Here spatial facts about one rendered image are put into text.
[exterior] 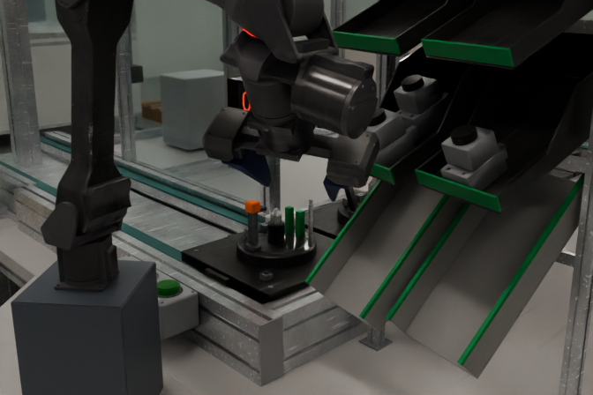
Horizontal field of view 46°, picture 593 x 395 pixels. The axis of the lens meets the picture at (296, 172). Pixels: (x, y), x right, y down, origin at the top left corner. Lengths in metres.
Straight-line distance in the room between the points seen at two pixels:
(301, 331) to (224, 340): 0.12
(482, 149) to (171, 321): 0.55
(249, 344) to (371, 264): 0.22
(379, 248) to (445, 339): 0.18
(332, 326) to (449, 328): 0.28
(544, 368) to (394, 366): 0.23
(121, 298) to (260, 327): 0.23
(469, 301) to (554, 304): 0.47
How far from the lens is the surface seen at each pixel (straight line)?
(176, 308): 1.11
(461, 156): 0.82
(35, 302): 0.91
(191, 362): 1.14
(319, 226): 1.36
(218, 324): 1.11
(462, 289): 0.93
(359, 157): 0.71
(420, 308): 0.95
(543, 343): 1.24
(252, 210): 1.16
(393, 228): 1.02
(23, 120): 2.09
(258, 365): 1.05
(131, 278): 0.95
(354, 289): 1.00
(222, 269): 1.17
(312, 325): 1.10
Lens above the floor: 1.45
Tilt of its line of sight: 16 degrees down
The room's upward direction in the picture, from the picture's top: straight up
